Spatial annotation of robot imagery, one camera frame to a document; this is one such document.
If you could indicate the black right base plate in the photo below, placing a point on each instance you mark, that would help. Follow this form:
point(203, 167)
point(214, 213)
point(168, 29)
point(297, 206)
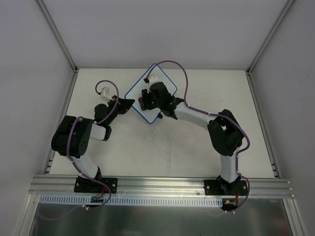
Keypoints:
point(216, 188)

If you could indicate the red bone-shaped eraser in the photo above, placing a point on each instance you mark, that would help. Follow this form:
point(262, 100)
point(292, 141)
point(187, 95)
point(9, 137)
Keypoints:
point(142, 105)

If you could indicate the blue framed whiteboard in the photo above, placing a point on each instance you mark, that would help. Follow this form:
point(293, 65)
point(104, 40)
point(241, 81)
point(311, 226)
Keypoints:
point(135, 92)

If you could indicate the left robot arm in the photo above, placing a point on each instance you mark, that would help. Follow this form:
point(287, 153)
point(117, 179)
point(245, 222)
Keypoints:
point(72, 136)

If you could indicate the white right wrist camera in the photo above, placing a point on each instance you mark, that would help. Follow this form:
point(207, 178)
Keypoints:
point(150, 80)

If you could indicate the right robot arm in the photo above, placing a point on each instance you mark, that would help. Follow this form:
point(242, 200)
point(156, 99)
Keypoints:
point(225, 135)

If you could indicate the aluminium mounting rail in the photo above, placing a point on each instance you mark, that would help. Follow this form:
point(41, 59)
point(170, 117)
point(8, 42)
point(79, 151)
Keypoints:
point(273, 188)

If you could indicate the white slotted cable duct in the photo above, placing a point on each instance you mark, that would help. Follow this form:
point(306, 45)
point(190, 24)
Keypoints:
point(131, 201)

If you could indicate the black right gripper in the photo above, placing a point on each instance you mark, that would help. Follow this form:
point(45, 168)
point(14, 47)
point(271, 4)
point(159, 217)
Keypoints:
point(146, 99)

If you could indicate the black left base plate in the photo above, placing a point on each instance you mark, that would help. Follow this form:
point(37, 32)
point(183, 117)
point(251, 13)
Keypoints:
point(84, 185)

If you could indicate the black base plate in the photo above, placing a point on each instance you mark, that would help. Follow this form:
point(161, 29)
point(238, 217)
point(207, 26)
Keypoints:
point(84, 185)
point(216, 188)

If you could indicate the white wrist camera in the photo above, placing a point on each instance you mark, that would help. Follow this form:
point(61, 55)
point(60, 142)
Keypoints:
point(105, 96)
point(150, 80)

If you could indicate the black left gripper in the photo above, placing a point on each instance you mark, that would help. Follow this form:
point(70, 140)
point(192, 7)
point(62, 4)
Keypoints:
point(120, 105)

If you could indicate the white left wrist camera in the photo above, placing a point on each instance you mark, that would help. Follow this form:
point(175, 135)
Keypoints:
point(105, 96)

